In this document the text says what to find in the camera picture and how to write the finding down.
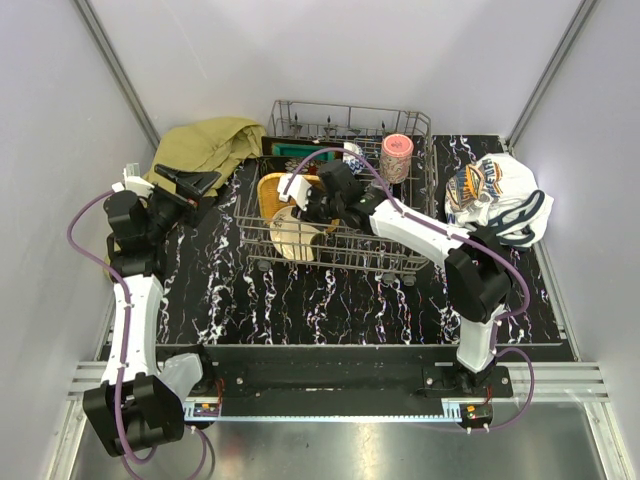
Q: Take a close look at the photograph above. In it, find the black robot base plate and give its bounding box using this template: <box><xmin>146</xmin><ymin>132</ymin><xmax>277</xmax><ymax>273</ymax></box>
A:
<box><xmin>191</xmin><ymin>345</ymin><xmax>514</xmax><ymax>422</ymax></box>

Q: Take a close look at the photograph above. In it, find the olive green cloth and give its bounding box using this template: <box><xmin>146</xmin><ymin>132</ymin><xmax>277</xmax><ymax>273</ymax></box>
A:
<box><xmin>103</xmin><ymin>117</ymin><xmax>266</xmax><ymax>278</ymax></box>

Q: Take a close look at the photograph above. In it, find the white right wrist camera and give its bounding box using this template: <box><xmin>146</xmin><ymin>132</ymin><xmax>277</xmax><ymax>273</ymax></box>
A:
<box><xmin>277</xmin><ymin>174</ymin><xmax>312</xmax><ymax>211</ymax></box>

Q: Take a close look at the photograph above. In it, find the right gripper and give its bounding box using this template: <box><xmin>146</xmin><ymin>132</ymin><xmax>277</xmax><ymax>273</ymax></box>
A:
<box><xmin>291</xmin><ymin>185</ymin><xmax>344</xmax><ymax>233</ymax></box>

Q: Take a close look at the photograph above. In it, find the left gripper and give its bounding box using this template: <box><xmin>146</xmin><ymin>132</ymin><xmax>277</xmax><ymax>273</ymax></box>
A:
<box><xmin>144</xmin><ymin>165</ymin><xmax>221</xmax><ymax>242</ymax></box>

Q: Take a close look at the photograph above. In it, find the woven bamboo basket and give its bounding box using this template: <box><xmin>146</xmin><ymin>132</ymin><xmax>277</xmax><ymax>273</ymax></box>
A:
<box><xmin>257</xmin><ymin>173</ymin><xmax>324</xmax><ymax>220</ymax></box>

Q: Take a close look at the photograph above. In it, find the teal square ceramic dish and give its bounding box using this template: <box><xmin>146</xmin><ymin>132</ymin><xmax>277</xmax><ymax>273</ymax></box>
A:
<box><xmin>261</xmin><ymin>136</ymin><xmax>345</xmax><ymax>158</ymax></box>

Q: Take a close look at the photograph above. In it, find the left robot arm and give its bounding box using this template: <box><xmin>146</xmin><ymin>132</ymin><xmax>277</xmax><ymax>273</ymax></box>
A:
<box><xmin>83</xmin><ymin>164</ymin><xmax>221</xmax><ymax>463</ymax></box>

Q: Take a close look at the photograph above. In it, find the white printed t-shirt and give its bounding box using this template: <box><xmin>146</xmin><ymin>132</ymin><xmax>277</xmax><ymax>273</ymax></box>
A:
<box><xmin>444</xmin><ymin>153</ymin><xmax>554</xmax><ymax>249</ymax></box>

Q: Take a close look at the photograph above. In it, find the black floral square plate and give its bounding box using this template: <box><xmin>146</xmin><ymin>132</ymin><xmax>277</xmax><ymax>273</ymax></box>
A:
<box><xmin>258</xmin><ymin>156</ymin><xmax>321</xmax><ymax>176</ymax></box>

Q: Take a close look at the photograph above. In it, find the cream round floral plate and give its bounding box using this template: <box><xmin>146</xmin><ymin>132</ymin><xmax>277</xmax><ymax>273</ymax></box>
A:
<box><xmin>269</xmin><ymin>206</ymin><xmax>324</xmax><ymax>262</ymax></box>

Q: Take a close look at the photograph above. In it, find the grey wire dish rack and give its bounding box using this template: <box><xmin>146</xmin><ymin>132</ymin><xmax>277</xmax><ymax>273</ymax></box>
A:
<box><xmin>234</xmin><ymin>100</ymin><xmax>438</xmax><ymax>285</ymax></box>

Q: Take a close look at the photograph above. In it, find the pink skull pattern mug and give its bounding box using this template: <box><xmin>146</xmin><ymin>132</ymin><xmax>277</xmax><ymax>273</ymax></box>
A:
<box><xmin>379</xmin><ymin>133</ymin><xmax>414</xmax><ymax>184</ymax></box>

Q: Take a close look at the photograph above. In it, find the red patterned bowl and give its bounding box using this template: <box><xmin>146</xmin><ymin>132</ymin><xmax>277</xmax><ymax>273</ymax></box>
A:
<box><xmin>342</xmin><ymin>142</ymin><xmax>365</xmax><ymax>175</ymax></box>

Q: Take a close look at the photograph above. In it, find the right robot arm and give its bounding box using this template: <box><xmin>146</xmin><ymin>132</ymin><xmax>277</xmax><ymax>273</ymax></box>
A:
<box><xmin>278</xmin><ymin>161</ymin><xmax>513</xmax><ymax>397</ymax></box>

